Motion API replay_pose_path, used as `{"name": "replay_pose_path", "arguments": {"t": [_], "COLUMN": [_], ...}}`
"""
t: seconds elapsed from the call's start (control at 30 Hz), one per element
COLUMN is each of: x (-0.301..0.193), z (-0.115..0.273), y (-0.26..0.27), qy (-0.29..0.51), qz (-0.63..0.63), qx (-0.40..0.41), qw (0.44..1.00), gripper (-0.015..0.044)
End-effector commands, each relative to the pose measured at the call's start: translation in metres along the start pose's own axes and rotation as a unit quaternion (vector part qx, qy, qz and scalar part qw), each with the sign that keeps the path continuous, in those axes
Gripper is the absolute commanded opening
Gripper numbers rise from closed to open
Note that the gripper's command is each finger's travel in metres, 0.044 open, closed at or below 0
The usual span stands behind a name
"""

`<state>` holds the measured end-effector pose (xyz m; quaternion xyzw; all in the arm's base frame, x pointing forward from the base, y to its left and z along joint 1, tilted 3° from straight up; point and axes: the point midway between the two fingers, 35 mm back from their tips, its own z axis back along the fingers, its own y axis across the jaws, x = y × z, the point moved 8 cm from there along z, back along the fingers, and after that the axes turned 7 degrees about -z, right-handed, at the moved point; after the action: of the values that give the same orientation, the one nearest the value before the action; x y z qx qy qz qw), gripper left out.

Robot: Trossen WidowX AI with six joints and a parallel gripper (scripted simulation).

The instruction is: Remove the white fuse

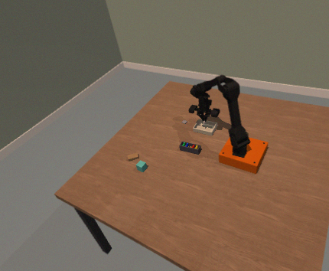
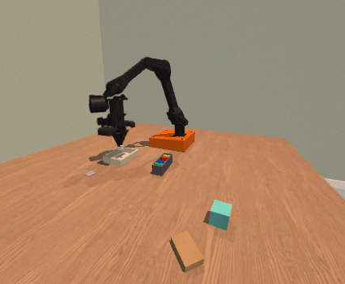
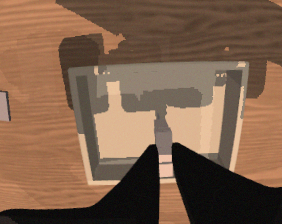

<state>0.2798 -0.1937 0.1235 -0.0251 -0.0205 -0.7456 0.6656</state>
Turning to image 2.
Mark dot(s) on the teal cube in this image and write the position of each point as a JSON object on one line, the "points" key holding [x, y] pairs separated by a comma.
{"points": [[219, 214]]}

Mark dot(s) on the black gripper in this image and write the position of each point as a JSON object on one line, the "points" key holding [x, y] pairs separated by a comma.
{"points": [[118, 127]]}

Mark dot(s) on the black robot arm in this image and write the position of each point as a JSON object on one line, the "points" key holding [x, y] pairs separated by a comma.
{"points": [[162, 70]]}

